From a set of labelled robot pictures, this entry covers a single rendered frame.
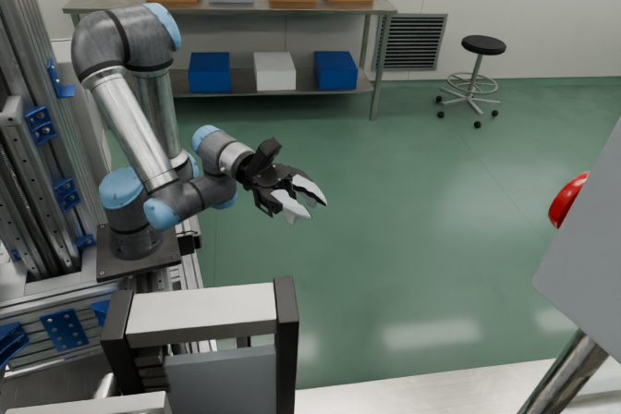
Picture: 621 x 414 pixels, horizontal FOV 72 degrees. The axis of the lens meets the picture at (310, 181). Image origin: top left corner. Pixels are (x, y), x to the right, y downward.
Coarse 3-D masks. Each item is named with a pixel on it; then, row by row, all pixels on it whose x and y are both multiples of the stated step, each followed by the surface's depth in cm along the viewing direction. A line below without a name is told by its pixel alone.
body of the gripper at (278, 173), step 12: (240, 156) 89; (252, 156) 90; (240, 168) 89; (264, 168) 86; (276, 168) 86; (288, 168) 86; (240, 180) 91; (252, 180) 85; (264, 180) 84; (276, 180) 83; (288, 180) 84; (288, 192) 87; (264, 204) 87
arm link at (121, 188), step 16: (112, 176) 114; (128, 176) 114; (112, 192) 110; (128, 192) 110; (144, 192) 115; (112, 208) 111; (128, 208) 112; (112, 224) 116; (128, 224) 115; (144, 224) 118
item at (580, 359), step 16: (576, 336) 20; (576, 352) 20; (592, 352) 20; (560, 368) 21; (576, 368) 21; (592, 368) 20; (544, 384) 23; (560, 384) 22; (576, 384) 21; (528, 400) 24; (544, 400) 23; (560, 400) 22
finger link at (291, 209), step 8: (272, 192) 82; (280, 192) 82; (280, 200) 80; (288, 200) 80; (288, 208) 79; (296, 208) 79; (304, 208) 78; (288, 216) 82; (296, 216) 81; (304, 216) 78
